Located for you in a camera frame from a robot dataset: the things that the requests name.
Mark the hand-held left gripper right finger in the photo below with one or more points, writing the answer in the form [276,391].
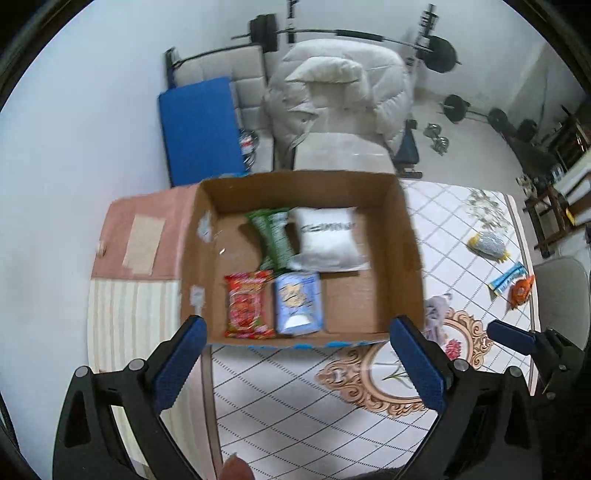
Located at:
[418,364]

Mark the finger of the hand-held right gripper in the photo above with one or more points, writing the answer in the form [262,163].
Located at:
[510,334]

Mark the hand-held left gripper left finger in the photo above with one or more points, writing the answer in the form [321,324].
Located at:
[180,364]

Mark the cardboard box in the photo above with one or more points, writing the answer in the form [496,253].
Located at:
[351,295]

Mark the person's left hand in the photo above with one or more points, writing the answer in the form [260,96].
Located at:
[236,468]

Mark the orange snack packet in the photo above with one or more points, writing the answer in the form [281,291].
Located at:
[521,290]

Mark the grey cloth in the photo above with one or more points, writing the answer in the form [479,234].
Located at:
[436,316]

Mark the blue and white bar packet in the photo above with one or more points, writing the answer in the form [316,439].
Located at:
[507,277]

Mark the grey chair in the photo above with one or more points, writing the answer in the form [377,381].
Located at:
[561,290]

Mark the striped beige mat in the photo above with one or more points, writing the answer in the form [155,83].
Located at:
[120,323]

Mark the red snack packet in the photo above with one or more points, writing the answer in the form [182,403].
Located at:
[247,304]

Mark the grey and yellow snack packet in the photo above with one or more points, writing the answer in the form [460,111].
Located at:
[487,242]

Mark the printed tablecloth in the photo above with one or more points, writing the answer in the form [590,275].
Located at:
[323,415]

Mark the light blue snack packet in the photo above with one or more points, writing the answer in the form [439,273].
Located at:
[298,300]

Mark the wooden shelf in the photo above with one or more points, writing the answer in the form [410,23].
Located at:
[554,207]

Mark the white pouch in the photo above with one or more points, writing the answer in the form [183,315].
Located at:
[328,240]

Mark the green snack packet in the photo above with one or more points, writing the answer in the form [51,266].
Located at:
[280,237]
[259,230]

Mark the chrome dumbbells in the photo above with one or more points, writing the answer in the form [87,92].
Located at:
[436,137]

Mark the blue weight bench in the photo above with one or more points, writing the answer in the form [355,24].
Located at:
[408,147]

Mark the short barbell with plates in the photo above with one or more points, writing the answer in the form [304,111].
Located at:
[496,120]

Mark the white mattress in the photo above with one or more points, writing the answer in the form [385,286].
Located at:
[341,152]

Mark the red and white bag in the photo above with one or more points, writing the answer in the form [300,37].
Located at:
[248,144]

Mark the blue exercise mat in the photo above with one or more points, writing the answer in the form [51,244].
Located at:
[198,129]

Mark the white duvet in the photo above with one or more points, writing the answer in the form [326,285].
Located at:
[383,101]

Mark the long barbell with plates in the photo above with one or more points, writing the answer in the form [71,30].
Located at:
[441,55]

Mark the beige sofa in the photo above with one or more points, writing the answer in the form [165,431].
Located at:
[240,78]

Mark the white pillow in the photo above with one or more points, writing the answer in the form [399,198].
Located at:
[328,69]

